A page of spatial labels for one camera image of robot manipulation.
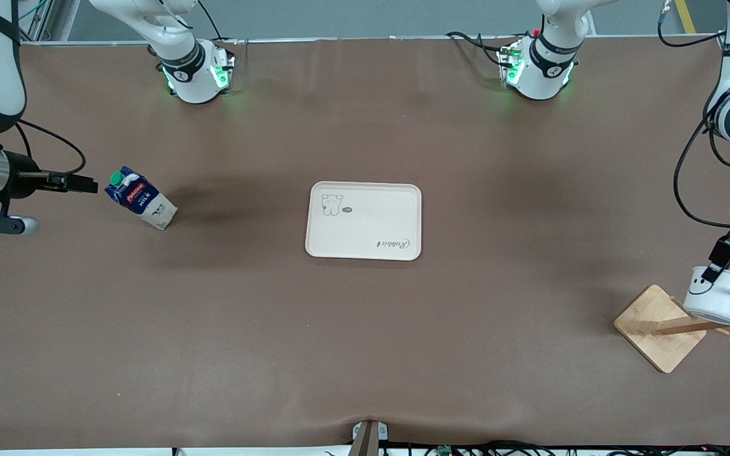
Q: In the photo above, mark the aluminium frame post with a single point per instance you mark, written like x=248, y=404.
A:
x=38, y=19

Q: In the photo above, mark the white smiley mug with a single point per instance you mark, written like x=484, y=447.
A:
x=717, y=301

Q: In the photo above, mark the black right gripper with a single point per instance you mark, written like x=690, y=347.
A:
x=22, y=175

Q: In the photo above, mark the grey metal table clamp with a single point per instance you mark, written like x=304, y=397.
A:
x=368, y=437

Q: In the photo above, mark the brown table mat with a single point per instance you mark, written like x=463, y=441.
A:
x=365, y=348

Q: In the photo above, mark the cream rabbit print tray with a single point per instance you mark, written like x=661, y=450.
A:
x=365, y=228

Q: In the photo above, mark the wooden mug stand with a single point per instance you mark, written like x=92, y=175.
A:
x=656, y=329

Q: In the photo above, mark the blue white milk carton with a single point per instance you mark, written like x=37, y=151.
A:
x=143, y=199

